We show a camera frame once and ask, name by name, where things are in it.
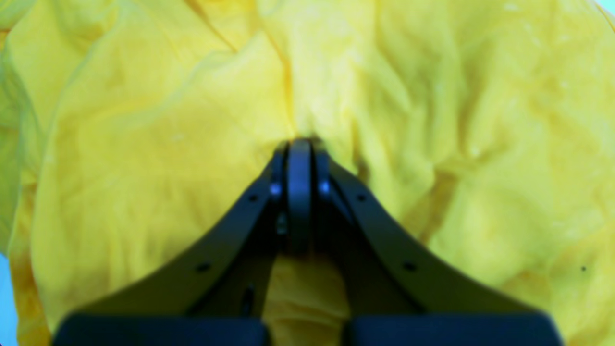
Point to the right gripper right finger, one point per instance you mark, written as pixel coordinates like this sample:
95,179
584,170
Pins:
399,293

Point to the orange t-shirt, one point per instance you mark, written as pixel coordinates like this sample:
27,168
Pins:
485,127

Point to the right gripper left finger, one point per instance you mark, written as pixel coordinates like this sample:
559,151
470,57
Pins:
213,293

